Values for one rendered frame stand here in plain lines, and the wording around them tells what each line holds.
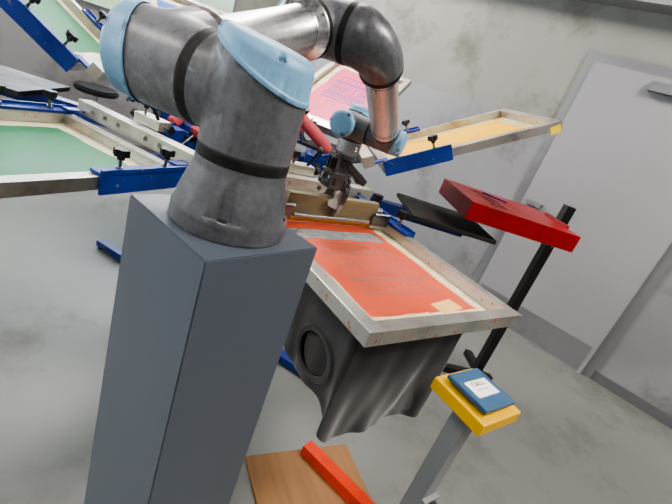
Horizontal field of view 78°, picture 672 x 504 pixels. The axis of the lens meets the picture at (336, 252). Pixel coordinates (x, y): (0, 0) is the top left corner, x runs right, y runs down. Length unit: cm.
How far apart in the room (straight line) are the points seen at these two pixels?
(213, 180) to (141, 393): 31
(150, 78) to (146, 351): 34
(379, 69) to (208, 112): 47
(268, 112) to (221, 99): 5
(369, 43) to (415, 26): 361
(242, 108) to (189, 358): 30
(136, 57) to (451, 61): 376
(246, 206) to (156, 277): 15
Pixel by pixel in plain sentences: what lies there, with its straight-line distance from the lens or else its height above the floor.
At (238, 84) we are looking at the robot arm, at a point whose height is 138.
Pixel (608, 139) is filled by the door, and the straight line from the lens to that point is 366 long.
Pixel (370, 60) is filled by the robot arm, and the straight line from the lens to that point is 89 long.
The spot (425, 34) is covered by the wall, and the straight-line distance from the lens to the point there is 440.
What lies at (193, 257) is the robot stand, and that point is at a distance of 48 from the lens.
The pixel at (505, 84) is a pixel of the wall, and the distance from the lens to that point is 396.
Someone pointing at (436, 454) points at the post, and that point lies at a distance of 101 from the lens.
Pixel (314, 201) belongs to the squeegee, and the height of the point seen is 104.
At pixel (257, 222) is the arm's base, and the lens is 51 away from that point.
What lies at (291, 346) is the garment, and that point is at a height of 68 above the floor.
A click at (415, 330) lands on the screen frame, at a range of 95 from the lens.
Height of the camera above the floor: 142
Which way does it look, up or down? 22 degrees down
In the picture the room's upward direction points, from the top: 20 degrees clockwise
